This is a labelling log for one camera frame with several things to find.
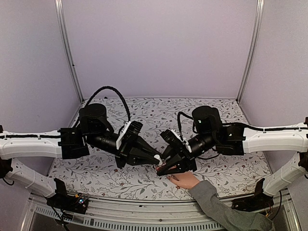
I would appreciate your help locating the glitter nail polish bottle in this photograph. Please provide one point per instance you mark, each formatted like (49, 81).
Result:
(159, 167)

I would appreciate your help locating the slotted metal front rail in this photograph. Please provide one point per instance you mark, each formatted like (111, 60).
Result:
(110, 214)

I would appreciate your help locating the right aluminium frame post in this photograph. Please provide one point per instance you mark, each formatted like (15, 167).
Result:
(252, 49)

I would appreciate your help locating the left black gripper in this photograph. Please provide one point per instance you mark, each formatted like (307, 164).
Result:
(127, 150)

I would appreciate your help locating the aluminium frame post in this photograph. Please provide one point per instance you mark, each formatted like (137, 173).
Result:
(252, 49)
(67, 49)

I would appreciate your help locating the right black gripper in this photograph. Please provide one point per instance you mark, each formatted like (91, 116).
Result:
(175, 154)

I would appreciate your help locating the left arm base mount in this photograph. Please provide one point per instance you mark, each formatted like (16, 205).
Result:
(77, 203)

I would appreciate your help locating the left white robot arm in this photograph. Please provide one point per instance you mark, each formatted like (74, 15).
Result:
(15, 145)

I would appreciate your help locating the person's bare hand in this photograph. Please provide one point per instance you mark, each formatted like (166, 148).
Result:
(185, 180)

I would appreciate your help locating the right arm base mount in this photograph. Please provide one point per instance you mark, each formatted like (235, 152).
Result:
(255, 202)

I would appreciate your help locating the floral patterned table mat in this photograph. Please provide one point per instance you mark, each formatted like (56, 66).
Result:
(98, 175)

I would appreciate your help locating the left aluminium frame post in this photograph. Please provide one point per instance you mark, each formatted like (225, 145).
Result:
(67, 49)

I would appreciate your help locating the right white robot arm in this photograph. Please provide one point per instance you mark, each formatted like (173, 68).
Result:
(289, 138)

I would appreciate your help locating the grey sleeved forearm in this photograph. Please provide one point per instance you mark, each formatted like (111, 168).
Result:
(205, 194)

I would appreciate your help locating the white nail polish cap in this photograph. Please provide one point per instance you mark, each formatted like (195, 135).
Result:
(159, 159)

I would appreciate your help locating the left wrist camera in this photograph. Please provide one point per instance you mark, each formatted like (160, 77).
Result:
(128, 133)

